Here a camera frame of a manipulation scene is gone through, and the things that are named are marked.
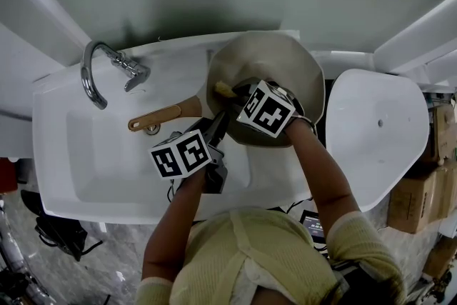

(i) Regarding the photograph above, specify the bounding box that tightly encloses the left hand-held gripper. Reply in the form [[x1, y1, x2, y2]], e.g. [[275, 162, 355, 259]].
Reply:
[[148, 109, 230, 195]]

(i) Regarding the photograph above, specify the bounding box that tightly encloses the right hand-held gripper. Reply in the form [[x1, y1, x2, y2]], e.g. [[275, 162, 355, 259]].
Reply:
[[231, 79, 307, 139]]

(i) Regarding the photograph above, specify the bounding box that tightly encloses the yellow sponge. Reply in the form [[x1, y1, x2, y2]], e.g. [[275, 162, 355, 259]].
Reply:
[[214, 80, 237, 98]]

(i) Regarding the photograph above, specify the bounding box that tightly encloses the beige frying pan wooden handle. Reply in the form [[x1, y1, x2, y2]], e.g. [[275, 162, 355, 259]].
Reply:
[[127, 31, 326, 148]]

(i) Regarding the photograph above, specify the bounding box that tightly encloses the person's right forearm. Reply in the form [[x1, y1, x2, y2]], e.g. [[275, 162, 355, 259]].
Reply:
[[283, 117, 361, 226]]

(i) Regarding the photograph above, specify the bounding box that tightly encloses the person's left forearm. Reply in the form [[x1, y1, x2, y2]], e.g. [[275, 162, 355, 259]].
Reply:
[[141, 167, 215, 281]]

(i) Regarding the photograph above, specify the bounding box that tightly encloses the chrome faucet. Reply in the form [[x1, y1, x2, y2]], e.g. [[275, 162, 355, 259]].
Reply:
[[80, 41, 151, 111]]

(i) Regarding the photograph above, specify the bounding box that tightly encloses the white ceramic sink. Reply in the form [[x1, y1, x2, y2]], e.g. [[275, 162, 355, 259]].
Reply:
[[31, 30, 322, 226]]

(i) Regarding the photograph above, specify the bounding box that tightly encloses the pale yellow knit cardigan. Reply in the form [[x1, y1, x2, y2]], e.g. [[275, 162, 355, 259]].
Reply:
[[135, 206, 408, 305]]

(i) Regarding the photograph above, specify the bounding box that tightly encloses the white freestanding bathtub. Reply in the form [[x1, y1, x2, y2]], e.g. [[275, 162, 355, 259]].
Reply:
[[325, 68, 431, 212]]

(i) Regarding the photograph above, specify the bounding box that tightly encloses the black device with screen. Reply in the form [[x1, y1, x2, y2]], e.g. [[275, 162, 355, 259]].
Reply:
[[299, 209, 331, 254]]

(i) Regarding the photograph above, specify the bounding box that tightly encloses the white lace undershirt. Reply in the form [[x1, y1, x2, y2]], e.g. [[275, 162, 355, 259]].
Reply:
[[242, 256, 288, 297]]

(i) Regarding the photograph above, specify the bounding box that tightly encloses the tan cardboard box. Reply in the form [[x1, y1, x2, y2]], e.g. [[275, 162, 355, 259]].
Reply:
[[423, 105, 457, 165]]

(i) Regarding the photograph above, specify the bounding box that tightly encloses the large printed cardboard box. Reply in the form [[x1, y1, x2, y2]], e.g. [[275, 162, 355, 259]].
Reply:
[[387, 167, 457, 235]]

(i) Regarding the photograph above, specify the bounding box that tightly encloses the red box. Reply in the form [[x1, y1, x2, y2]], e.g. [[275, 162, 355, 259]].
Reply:
[[0, 156, 19, 192]]

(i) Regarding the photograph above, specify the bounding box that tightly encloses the small brown cardboard box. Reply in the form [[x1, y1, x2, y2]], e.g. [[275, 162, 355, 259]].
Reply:
[[423, 235, 457, 279]]

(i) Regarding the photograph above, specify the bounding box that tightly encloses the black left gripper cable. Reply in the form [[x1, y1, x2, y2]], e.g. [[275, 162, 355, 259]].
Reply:
[[166, 178, 180, 204]]

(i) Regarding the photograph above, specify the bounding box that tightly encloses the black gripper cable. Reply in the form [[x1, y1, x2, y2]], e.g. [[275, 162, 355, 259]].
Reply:
[[285, 196, 316, 216], [166, 178, 180, 204]]

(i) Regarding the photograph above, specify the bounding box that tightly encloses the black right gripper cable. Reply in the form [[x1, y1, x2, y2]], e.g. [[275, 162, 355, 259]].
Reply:
[[285, 196, 316, 216]]

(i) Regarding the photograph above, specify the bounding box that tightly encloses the black bag with straps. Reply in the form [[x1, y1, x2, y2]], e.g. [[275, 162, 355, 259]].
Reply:
[[21, 189, 104, 261]]

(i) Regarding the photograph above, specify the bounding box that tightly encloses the grey strap with black buckle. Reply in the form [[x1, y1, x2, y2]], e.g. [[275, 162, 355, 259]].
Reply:
[[330, 260, 361, 297]]

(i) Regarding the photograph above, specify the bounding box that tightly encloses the grey flexible hose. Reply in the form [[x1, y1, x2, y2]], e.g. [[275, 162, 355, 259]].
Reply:
[[0, 221, 58, 305]]

